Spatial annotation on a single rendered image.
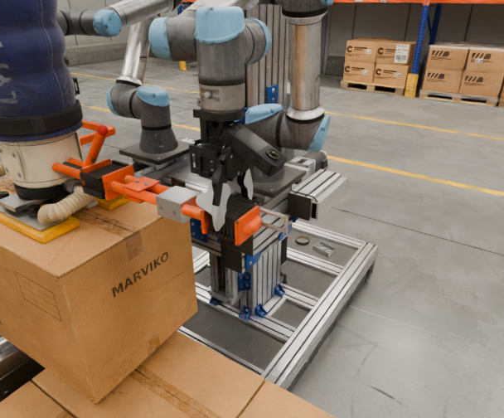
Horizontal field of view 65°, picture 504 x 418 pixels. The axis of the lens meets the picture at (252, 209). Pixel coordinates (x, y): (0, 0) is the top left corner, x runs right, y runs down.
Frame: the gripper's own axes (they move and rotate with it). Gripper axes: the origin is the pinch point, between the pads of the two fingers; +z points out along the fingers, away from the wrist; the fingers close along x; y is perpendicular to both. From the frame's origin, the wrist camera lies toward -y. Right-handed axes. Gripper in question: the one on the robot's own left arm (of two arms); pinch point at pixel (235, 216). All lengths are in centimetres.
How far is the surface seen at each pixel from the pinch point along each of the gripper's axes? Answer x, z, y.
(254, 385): -16, 66, 6
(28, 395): 22, 66, 60
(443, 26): -846, -1, 100
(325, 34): -846, 19, 340
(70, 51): -617, 64, 937
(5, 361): 21, 60, 72
